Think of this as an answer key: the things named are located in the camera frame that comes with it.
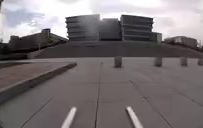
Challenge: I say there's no grey concrete kerb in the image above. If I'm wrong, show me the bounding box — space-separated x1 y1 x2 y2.
0 61 79 110

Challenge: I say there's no pale low building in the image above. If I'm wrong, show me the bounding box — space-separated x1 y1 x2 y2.
163 35 199 49

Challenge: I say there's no large grey tiered building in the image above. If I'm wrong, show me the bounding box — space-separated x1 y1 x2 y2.
64 13 163 44

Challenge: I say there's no robot's own part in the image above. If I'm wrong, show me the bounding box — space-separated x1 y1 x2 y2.
60 106 78 128
125 105 145 128

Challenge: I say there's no concrete bollard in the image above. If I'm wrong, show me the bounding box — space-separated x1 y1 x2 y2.
113 55 123 69
179 56 189 67
197 57 203 67
153 56 163 68

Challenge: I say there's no low dark building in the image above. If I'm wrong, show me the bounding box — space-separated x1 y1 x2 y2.
8 28 69 53

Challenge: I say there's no wide sloping stairway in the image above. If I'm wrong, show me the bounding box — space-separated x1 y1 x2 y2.
33 40 203 60

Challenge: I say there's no red brick raised bed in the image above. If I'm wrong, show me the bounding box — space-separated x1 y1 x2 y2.
0 61 73 94

